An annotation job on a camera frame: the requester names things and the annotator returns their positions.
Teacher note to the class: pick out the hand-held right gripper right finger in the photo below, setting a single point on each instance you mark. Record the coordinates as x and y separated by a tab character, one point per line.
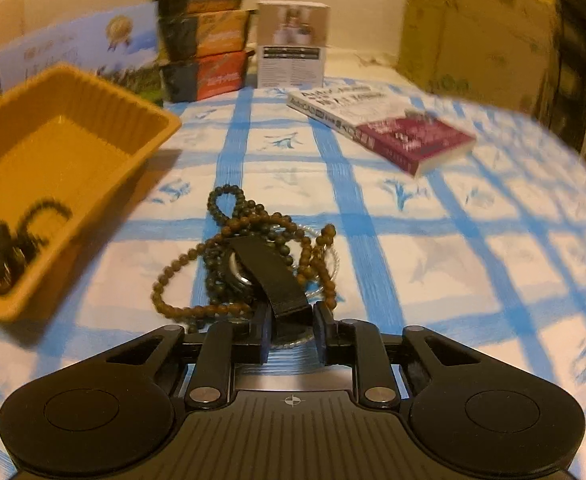
322	332

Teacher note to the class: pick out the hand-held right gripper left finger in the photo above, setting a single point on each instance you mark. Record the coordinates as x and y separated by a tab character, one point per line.
263	332

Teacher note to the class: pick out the yellow plastic tray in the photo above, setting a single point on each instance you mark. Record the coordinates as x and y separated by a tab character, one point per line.
48	160

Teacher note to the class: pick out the blue checked tablecloth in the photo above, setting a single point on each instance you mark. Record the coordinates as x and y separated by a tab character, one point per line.
473	285

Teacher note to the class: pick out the white and maroon book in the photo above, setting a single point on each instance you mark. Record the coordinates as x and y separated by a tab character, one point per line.
403	132

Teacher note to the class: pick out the orange instant noodle bowl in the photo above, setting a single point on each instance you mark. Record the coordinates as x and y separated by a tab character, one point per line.
213	77

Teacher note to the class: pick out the small white product box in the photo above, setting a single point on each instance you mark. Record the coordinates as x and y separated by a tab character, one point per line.
293	45

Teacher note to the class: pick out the large cardboard box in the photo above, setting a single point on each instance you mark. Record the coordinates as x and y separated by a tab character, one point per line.
463	35

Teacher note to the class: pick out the light blue milk box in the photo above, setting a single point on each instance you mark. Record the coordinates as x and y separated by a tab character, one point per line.
83	40

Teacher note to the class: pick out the black folding rack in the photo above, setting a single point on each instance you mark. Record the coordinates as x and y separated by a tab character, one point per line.
578	50

